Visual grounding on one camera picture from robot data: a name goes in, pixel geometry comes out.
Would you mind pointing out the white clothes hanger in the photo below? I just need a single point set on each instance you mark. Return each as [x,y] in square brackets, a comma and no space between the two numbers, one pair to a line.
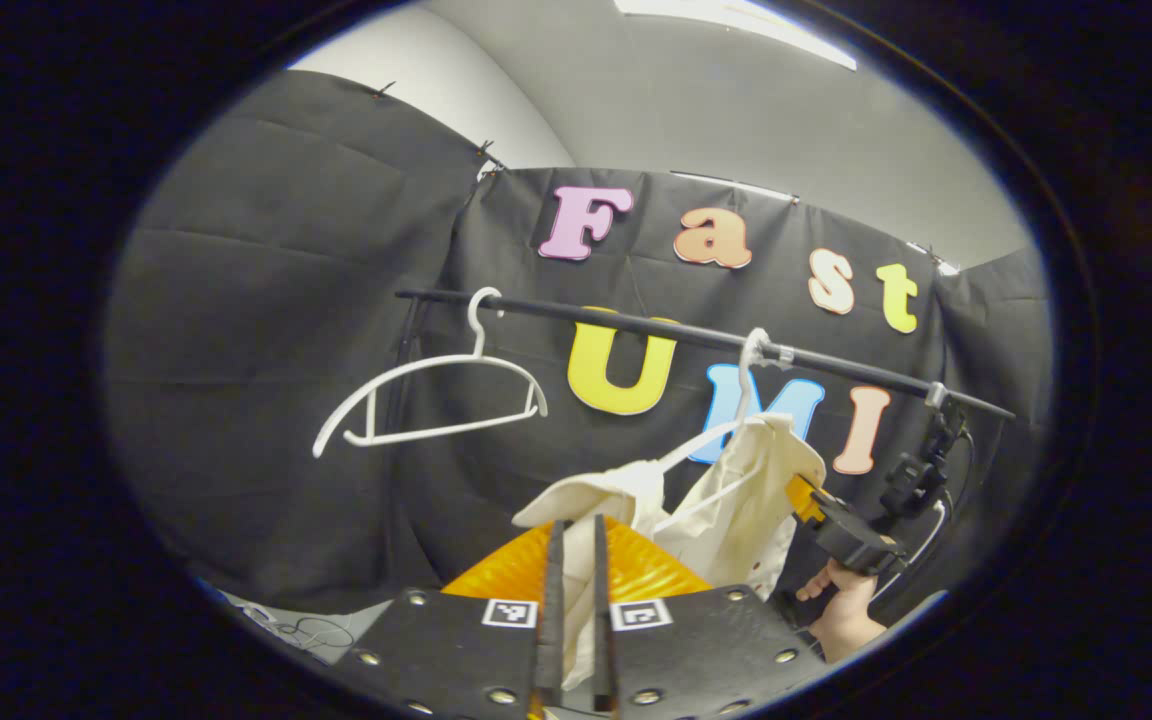
[436,362]
[742,385]

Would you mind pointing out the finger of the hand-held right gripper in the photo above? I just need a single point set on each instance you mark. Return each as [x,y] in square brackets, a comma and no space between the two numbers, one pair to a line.
[851,535]

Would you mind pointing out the black garment rack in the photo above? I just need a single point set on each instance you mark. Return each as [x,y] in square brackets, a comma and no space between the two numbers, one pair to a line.
[636,325]

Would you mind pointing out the black backdrop cloth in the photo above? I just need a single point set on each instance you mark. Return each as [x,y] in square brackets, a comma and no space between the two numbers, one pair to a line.
[266,400]

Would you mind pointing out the cream shirt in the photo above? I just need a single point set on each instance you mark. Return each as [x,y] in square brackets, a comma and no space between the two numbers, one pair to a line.
[736,510]

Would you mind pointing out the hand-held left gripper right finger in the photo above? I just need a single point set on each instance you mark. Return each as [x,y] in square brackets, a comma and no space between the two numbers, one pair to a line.
[600,650]

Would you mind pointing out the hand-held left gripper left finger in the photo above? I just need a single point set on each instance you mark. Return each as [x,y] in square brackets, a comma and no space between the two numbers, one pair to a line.
[553,640]

